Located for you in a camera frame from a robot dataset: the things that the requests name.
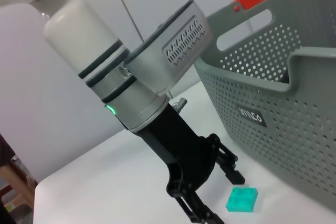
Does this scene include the wooden shelf unit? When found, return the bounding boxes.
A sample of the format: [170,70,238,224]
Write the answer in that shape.
[0,158,38,210]

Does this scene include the teal toy brick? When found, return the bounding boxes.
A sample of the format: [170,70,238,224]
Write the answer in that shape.
[225,186,259,213]

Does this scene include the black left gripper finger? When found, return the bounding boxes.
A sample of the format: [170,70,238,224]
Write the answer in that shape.
[215,143,246,185]
[171,189,226,224]

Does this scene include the grey perforated storage bin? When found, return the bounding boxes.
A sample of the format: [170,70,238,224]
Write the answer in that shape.
[195,0,336,212]

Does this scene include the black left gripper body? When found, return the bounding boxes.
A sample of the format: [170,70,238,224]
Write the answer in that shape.
[136,108,223,196]

